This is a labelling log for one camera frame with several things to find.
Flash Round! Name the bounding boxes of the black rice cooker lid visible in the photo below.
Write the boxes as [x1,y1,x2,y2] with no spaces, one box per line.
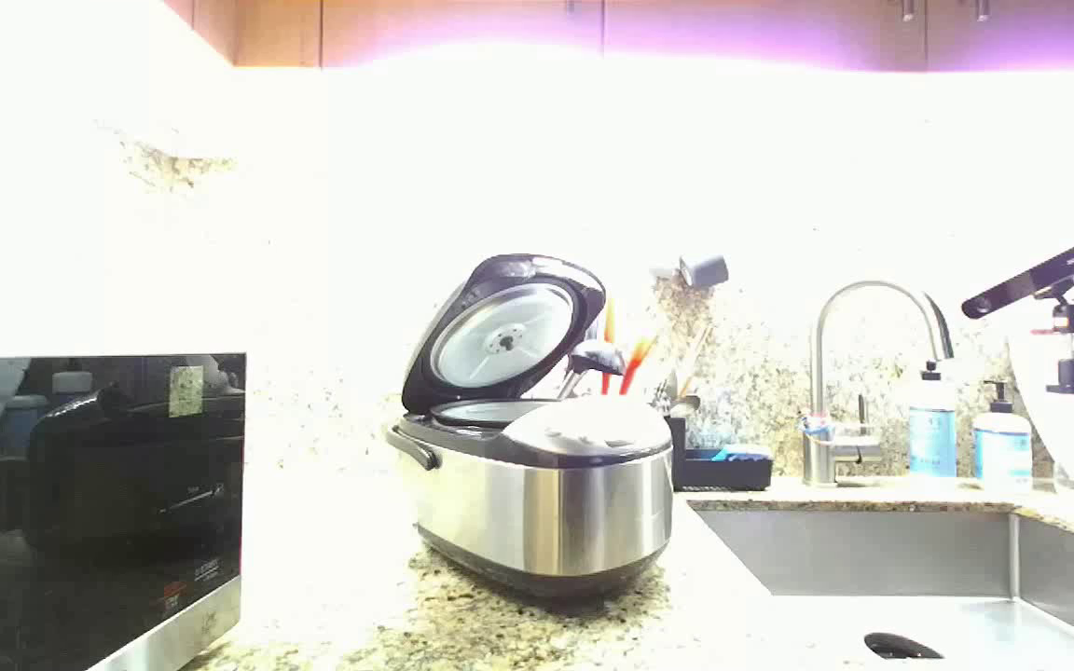
[398,251,613,418]

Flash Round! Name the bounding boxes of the stainless steel rice cooker body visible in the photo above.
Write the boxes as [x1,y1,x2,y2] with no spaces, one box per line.
[383,394,678,601]

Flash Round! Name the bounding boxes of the large black ladle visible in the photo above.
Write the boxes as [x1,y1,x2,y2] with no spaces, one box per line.
[565,338,630,380]

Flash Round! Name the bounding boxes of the red plastic scoop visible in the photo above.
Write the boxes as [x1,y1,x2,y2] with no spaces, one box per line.
[596,297,665,399]

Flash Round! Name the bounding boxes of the black plastic bin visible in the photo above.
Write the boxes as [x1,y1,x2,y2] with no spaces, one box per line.
[669,414,780,496]

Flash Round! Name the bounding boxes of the chrome gooseneck faucet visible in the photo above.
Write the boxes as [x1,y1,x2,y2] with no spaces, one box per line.
[802,276,960,493]

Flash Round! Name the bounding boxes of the wooden upper cabinets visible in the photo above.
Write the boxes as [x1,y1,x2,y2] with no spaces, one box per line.
[162,0,1074,73]

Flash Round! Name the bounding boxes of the blue soap bottle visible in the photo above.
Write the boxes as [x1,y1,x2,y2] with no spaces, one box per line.
[906,359,962,482]

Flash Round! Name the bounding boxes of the stainless steel sink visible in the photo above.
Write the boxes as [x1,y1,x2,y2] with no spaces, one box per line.
[683,496,1074,671]

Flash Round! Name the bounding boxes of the stainless steel microwave oven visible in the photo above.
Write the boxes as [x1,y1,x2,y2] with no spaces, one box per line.
[0,349,249,671]

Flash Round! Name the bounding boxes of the white label soap bottle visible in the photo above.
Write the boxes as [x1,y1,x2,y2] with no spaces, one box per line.
[969,380,1038,488]

